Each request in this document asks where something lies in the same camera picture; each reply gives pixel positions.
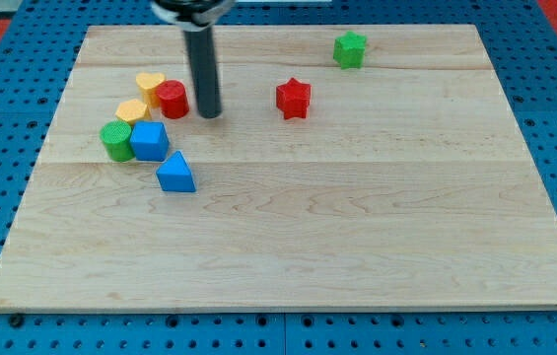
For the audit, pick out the green cylinder block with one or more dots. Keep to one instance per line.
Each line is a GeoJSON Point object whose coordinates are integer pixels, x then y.
{"type": "Point", "coordinates": [115, 136]}

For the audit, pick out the red cylinder block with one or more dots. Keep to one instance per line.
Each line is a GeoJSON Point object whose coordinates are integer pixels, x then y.
{"type": "Point", "coordinates": [173, 99]}

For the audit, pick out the yellow heart block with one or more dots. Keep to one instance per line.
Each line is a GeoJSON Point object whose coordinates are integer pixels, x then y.
{"type": "Point", "coordinates": [147, 84]}

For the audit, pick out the blue cube block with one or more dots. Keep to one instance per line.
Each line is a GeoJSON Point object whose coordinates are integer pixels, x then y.
{"type": "Point", "coordinates": [149, 141]}

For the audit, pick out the yellow hexagon block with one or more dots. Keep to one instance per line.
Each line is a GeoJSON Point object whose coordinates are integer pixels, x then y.
{"type": "Point", "coordinates": [132, 111]}

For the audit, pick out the red star block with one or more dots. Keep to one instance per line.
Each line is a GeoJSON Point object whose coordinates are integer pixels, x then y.
{"type": "Point", "coordinates": [293, 98]}

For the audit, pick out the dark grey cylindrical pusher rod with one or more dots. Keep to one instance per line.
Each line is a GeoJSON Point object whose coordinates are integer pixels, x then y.
{"type": "Point", "coordinates": [202, 61]}

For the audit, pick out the blue triangle block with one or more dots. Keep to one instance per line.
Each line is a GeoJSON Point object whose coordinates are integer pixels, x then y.
{"type": "Point", "coordinates": [175, 175]}

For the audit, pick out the green star block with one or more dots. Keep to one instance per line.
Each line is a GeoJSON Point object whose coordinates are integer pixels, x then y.
{"type": "Point", "coordinates": [349, 50]}

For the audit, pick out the light wooden board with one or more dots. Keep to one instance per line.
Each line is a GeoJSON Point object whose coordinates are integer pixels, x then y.
{"type": "Point", "coordinates": [408, 188]}

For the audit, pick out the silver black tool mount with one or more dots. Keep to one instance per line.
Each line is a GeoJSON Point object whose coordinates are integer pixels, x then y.
{"type": "Point", "coordinates": [191, 14]}

